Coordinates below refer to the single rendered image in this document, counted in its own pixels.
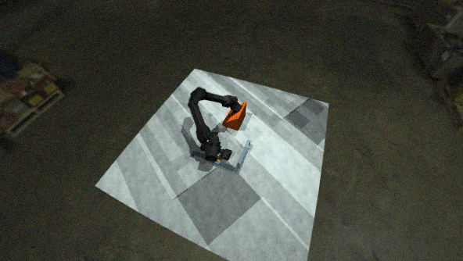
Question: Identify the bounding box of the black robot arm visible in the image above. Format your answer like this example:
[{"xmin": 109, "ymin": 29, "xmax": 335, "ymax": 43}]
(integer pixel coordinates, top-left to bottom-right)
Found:
[{"xmin": 188, "ymin": 88, "xmax": 243, "ymax": 163}]

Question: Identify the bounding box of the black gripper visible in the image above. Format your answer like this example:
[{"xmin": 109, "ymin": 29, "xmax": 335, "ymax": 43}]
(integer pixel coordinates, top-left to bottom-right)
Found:
[{"xmin": 200, "ymin": 145, "xmax": 232, "ymax": 161}]

